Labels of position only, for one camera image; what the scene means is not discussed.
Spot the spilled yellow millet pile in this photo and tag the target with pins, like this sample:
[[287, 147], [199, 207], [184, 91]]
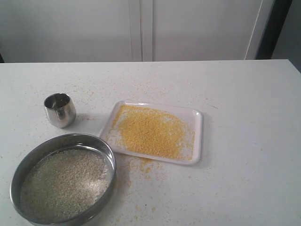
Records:
[[143, 165]]

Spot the sifted yellow millet on tray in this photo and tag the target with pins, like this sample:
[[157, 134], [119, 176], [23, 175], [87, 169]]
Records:
[[151, 132]]

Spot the stainless steel cup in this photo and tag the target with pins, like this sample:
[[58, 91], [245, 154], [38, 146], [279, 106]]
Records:
[[60, 110]]

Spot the white plastic tray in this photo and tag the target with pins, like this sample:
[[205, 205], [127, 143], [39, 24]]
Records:
[[191, 116]]

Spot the round stainless steel sieve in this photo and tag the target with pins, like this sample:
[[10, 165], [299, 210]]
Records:
[[76, 141]]

